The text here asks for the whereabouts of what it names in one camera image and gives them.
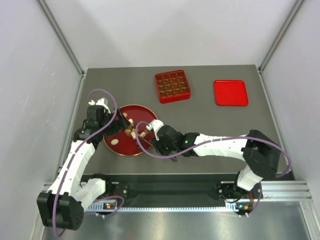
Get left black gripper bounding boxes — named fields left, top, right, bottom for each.
left=99, top=107, right=131, bottom=138

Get metal tongs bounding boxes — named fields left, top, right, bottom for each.
left=136, top=134, right=178, bottom=163

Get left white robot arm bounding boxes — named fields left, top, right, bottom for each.
left=36, top=104, right=131, bottom=230

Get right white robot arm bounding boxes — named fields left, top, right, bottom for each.
left=147, top=120, right=281, bottom=198

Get oval white chocolate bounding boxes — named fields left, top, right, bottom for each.
left=110, top=139, right=119, bottom=146

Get red chocolate box with tray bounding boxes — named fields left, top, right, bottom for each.
left=154, top=69, right=191, bottom=104

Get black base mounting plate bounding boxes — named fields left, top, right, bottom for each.
left=81, top=173, right=261, bottom=209

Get red box lid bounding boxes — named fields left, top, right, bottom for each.
left=213, top=79, right=249, bottom=107

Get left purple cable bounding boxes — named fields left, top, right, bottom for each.
left=53, top=88, right=126, bottom=238

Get purple cable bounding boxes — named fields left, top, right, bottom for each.
left=134, top=121, right=293, bottom=179
left=53, top=88, right=126, bottom=238

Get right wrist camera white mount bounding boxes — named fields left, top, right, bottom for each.
left=146, top=119, right=164, bottom=141

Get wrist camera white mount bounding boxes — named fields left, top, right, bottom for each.
left=146, top=119, right=164, bottom=141
left=88, top=97, right=110, bottom=112

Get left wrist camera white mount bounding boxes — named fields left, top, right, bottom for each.
left=88, top=97, right=110, bottom=112

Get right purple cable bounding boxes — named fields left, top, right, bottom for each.
left=134, top=121, right=293, bottom=179

